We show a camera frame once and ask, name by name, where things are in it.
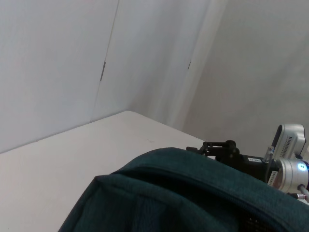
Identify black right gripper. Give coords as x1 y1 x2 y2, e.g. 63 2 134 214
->
185 140 270 183

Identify dark teal fabric lunch bag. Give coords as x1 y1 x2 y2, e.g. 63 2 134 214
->
57 146 309 232

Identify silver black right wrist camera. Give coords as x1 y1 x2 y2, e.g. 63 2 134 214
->
272 123 307 160

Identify right arm cable with connector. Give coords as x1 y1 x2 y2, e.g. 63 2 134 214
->
286 184 309 203

